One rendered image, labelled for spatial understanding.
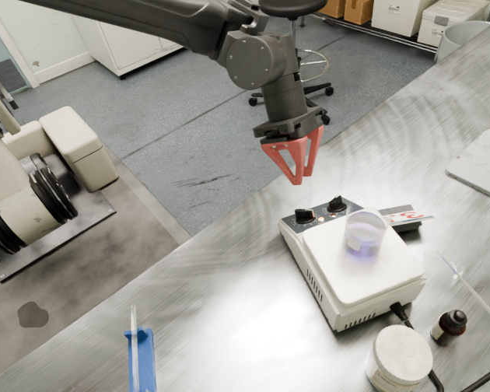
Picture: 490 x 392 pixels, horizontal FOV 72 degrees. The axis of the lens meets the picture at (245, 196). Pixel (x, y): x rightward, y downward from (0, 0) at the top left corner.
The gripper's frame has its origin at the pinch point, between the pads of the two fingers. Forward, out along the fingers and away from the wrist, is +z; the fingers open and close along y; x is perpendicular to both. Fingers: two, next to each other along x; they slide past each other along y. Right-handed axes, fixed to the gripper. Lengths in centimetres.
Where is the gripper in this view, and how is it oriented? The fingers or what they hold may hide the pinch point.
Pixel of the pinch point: (301, 175)
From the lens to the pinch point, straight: 52.3
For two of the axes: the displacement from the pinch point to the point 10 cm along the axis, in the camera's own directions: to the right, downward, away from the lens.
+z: 2.6, 9.1, 3.2
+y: 5.7, -4.1, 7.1
